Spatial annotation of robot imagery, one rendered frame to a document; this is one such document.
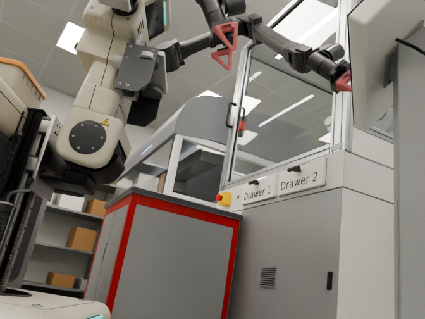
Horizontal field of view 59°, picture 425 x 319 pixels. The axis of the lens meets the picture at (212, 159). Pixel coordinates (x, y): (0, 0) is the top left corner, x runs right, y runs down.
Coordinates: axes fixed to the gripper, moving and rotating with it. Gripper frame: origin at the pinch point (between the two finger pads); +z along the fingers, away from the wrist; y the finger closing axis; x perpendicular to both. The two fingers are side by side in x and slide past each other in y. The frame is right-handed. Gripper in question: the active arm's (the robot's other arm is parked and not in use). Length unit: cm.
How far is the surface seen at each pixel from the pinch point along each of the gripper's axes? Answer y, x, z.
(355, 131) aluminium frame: 34.7, -0.5, -3.5
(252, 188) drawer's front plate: 69, 42, -32
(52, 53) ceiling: 172, 90, -392
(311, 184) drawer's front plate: 39.0, 25.7, -2.5
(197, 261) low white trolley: 58, 85, -21
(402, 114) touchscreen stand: -20.4, 9.0, 19.9
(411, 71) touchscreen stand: -20.4, -1.1, 14.2
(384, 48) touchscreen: -23.5, -1.1, 6.5
